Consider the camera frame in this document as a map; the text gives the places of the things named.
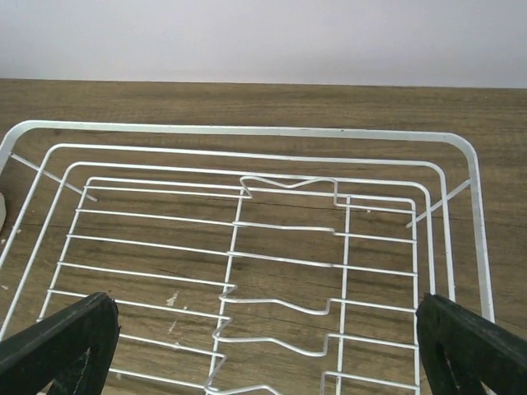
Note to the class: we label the white wire dish rack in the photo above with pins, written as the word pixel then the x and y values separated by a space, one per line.
pixel 254 260

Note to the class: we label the white scalloped bowl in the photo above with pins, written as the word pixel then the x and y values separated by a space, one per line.
pixel 3 211

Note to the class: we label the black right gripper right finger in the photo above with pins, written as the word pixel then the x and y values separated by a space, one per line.
pixel 464 353

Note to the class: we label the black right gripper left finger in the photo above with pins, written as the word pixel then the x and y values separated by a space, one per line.
pixel 70 352

